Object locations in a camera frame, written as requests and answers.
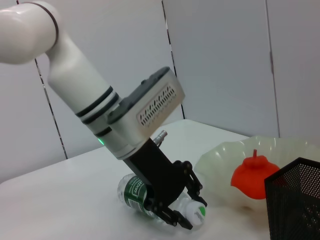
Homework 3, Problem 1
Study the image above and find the black mesh pen holder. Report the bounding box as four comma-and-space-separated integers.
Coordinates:
264, 156, 320, 240

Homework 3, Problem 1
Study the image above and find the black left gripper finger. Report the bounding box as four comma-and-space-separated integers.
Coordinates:
173, 159, 208, 209
144, 198, 194, 231

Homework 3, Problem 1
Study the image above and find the clear green-label water bottle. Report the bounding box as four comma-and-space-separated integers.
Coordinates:
116, 173, 208, 226

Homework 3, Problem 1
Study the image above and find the orange fruit with stem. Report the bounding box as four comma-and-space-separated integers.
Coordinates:
230, 149, 281, 200

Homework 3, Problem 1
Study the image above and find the silver left arm cable connector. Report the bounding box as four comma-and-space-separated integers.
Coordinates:
152, 129, 168, 146

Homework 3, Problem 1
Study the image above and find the translucent green wavy fruit plate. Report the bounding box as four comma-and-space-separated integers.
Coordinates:
194, 135, 320, 213

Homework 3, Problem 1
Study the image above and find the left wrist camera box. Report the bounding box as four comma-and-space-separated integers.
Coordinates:
107, 66, 186, 141

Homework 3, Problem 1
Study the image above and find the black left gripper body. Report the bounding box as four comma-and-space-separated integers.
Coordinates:
123, 137, 191, 210

